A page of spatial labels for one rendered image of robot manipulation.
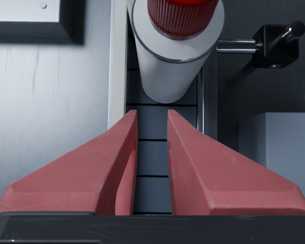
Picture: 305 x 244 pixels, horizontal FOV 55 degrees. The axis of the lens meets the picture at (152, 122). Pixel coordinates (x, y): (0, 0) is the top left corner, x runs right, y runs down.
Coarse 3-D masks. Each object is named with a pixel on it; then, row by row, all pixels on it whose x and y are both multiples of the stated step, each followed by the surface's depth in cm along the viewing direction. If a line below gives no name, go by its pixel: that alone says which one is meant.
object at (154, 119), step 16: (128, 16) 33; (128, 32) 32; (128, 48) 32; (128, 64) 32; (128, 80) 32; (128, 96) 32; (144, 96) 32; (192, 96) 32; (144, 112) 32; (160, 112) 32; (192, 112) 32; (144, 128) 32; (160, 128) 32; (144, 144) 31; (160, 144) 31; (144, 160) 31; (160, 160) 31; (144, 176) 32; (160, 176) 32; (144, 192) 31; (160, 192) 31; (144, 208) 31; (160, 208) 31
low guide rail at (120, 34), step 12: (120, 0) 29; (120, 12) 29; (120, 24) 29; (120, 36) 29; (120, 48) 29; (120, 60) 29; (120, 72) 29; (120, 84) 28; (120, 96) 28; (120, 108) 28
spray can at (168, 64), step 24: (144, 0) 16; (168, 0) 12; (192, 0) 12; (216, 0) 12; (144, 24) 15; (168, 24) 14; (192, 24) 13; (216, 24) 16; (144, 48) 16; (168, 48) 15; (192, 48) 15; (144, 72) 22; (168, 72) 18; (192, 72) 19; (168, 96) 27
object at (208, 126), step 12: (216, 48) 24; (216, 60) 24; (204, 72) 24; (216, 72) 24; (204, 84) 24; (216, 84) 24; (204, 96) 24; (216, 96) 24; (204, 108) 24; (216, 108) 24; (204, 120) 23; (216, 120) 23; (204, 132) 23; (216, 132) 23
